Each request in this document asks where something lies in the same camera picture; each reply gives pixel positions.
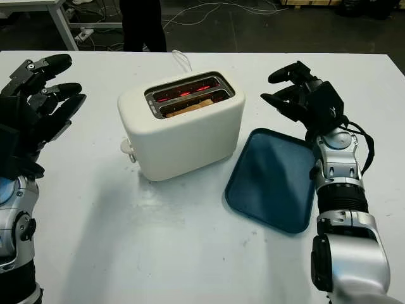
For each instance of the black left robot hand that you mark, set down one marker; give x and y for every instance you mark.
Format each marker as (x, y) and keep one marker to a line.
(28, 111)

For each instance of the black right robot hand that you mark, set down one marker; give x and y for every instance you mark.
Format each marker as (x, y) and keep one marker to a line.
(297, 101)

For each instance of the brown toast slice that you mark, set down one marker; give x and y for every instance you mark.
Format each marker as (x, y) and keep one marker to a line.
(202, 103)

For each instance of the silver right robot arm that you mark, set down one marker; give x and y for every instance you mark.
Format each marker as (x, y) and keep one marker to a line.
(335, 164)

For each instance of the cream two-slot toaster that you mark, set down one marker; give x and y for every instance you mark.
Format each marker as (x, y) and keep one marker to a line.
(177, 145)

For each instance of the person in dark trousers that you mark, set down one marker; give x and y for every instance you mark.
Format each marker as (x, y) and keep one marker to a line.
(144, 25)

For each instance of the dark blue plastic tray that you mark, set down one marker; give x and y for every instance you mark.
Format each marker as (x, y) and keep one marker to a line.
(265, 183)

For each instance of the white power strip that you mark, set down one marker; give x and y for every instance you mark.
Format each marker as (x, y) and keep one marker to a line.
(83, 34)

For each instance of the black bag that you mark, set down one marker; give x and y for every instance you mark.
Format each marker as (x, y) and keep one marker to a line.
(364, 8)

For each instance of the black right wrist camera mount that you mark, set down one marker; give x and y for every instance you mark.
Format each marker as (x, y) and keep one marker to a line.
(326, 104)

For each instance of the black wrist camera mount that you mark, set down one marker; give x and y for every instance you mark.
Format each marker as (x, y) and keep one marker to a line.
(8, 145)
(326, 104)

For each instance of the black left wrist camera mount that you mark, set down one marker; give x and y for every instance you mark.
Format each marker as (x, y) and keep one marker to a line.
(8, 145)

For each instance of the white metal table frame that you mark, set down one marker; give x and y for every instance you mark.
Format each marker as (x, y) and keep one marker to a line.
(64, 25)

